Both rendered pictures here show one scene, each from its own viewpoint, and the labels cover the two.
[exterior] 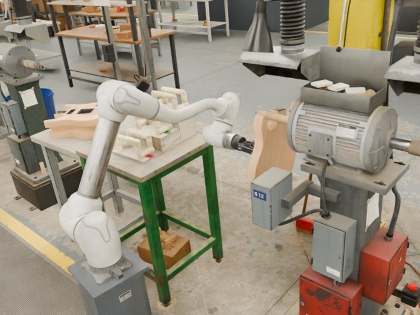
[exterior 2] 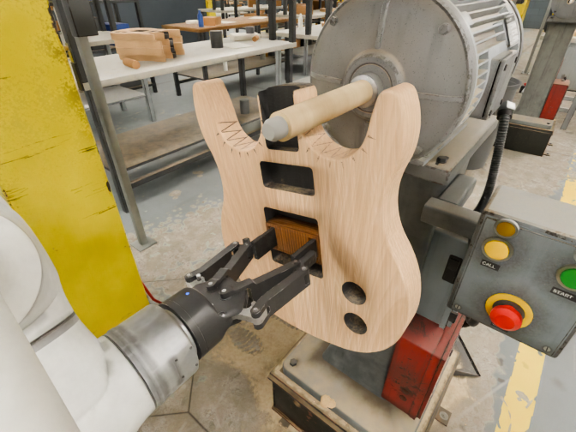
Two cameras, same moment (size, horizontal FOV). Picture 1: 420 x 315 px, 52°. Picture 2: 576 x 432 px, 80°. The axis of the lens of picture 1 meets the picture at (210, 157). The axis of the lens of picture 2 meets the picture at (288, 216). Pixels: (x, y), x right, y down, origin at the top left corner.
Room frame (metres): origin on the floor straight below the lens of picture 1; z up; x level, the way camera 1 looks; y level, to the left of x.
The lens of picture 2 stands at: (1.88, 0.11, 1.38)
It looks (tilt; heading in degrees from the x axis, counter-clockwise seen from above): 34 degrees down; 264
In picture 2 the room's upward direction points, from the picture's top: straight up
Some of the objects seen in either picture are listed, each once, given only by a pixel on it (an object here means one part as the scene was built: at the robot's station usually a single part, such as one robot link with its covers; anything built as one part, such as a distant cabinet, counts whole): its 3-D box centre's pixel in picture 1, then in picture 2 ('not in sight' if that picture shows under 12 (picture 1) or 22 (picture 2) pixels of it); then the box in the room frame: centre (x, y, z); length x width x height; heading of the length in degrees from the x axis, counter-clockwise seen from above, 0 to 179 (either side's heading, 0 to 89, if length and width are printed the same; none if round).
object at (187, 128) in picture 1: (171, 120); not in sight; (2.47, 0.21, 1.02); 0.27 x 0.15 x 0.17; 49
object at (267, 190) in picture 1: (289, 205); (509, 254); (1.46, -0.30, 0.99); 0.24 x 0.21 x 0.26; 46
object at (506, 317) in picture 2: not in sight; (507, 314); (1.53, -0.19, 0.98); 0.04 x 0.04 x 0.04; 46
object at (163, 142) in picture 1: (154, 135); not in sight; (2.36, 0.31, 0.98); 0.27 x 0.16 x 0.09; 49
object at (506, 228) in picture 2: not in sight; (506, 229); (1.56, -0.23, 1.11); 0.03 x 0.01 x 0.03; 136
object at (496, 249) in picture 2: not in sight; (497, 248); (1.56, -0.23, 1.07); 0.03 x 0.01 x 0.03; 136
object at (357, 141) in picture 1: (339, 132); (426, 67); (1.57, -0.53, 1.25); 0.41 x 0.27 x 0.26; 46
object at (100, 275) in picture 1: (108, 263); not in sight; (1.54, 0.50, 0.73); 0.22 x 0.18 x 0.06; 38
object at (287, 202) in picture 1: (297, 194); (478, 227); (1.50, -0.35, 1.02); 0.19 x 0.04 x 0.04; 136
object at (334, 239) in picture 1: (334, 219); (469, 222); (1.42, -0.48, 0.93); 0.15 x 0.10 x 0.55; 46
